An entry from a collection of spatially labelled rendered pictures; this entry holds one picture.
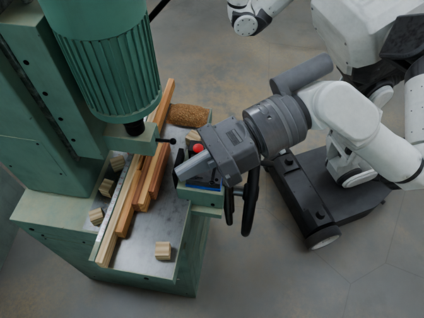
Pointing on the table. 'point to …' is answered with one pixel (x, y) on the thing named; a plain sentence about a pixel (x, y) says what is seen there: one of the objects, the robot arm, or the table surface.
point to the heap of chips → (187, 115)
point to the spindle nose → (136, 128)
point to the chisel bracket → (120, 132)
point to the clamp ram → (178, 165)
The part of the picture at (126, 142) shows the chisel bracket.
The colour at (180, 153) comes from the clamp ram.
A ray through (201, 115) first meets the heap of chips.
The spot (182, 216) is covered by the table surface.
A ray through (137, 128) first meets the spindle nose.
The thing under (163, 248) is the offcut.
